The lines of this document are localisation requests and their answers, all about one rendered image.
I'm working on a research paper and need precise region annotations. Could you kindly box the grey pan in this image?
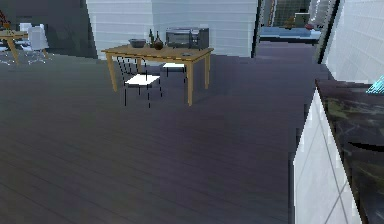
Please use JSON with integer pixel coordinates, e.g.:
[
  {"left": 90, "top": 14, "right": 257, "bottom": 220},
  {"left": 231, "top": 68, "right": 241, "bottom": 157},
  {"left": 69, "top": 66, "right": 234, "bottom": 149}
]
[{"left": 128, "top": 38, "right": 147, "bottom": 49}]

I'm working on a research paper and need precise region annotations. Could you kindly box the white shell chair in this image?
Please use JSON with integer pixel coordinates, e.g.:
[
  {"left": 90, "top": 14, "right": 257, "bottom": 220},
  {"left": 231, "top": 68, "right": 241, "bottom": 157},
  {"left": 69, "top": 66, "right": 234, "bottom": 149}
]
[
  {"left": 21, "top": 23, "right": 50, "bottom": 65},
  {"left": 15, "top": 22, "right": 33, "bottom": 46}
]

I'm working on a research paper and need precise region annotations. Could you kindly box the grey microwave oven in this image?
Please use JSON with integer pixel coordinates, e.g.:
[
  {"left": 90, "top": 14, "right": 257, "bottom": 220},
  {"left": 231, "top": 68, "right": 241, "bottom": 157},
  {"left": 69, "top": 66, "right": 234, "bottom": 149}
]
[{"left": 165, "top": 27, "right": 210, "bottom": 51}]

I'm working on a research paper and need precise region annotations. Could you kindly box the dark brown round vase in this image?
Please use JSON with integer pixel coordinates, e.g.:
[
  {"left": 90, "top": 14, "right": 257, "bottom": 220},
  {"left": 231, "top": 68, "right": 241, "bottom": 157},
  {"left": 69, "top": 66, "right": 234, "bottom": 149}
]
[{"left": 153, "top": 31, "right": 164, "bottom": 51}]

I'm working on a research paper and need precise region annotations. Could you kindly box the blue bed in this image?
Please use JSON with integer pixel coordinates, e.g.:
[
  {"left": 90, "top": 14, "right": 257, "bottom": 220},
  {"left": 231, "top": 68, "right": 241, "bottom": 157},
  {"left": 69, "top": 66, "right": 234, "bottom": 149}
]
[{"left": 259, "top": 25, "right": 322, "bottom": 44}]

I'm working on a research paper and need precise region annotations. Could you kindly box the white cabinet dark marble top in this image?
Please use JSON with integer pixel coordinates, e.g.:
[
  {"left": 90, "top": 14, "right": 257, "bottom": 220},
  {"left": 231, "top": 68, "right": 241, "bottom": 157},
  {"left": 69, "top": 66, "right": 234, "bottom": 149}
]
[{"left": 292, "top": 78, "right": 384, "bottom": 224}]

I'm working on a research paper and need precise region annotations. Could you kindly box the light wooden dining table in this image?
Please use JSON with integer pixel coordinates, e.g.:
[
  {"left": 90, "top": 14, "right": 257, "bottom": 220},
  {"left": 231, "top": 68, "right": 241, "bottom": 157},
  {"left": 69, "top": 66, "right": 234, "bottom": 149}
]
[{"left": 0, "top": 29, "right": 29, "bottom": 66}]

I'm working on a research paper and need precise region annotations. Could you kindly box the red plant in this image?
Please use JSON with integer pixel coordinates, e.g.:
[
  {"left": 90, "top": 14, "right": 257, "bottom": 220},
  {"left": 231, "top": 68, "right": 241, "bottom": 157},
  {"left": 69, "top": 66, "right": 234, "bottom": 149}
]
[{"left": 0, "top": 9, "right": 12, "bottom": 30}]

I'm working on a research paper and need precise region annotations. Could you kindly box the black wire chair white seat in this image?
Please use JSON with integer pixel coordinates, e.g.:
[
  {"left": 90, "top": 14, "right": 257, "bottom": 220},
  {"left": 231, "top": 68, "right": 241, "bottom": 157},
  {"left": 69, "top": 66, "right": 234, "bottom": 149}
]
[
  {"left": 162, "top": 62, "right": 187, "bottom": 84},
  {"left": 116, "top": 55, "right": 163, "bottom": 109}
]

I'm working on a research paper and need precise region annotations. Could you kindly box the black door frame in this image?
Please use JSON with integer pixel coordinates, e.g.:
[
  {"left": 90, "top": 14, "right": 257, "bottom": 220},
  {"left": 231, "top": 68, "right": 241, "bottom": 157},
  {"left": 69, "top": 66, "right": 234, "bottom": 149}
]
[{"left": 313, "top": 0, "right": 342, "bottom": 65}]

